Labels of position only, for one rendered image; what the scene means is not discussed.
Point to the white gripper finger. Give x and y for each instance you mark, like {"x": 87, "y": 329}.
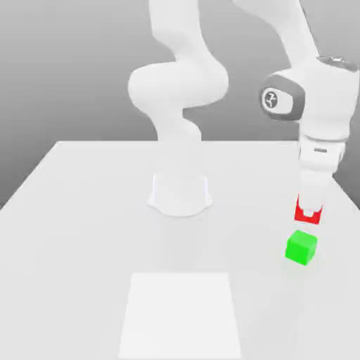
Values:
{"x": 312, "y": 188}

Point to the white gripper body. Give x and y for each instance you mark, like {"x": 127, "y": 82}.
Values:
{"x": 320, "y": 157}

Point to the small red cube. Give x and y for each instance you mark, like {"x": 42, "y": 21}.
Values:
{"x": 299, "y": 216}

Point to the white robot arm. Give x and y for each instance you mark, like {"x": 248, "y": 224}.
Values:
{"x": 180, "y": 84}

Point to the small green cube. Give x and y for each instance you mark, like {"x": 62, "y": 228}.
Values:
{"x": 299, "y": 249}

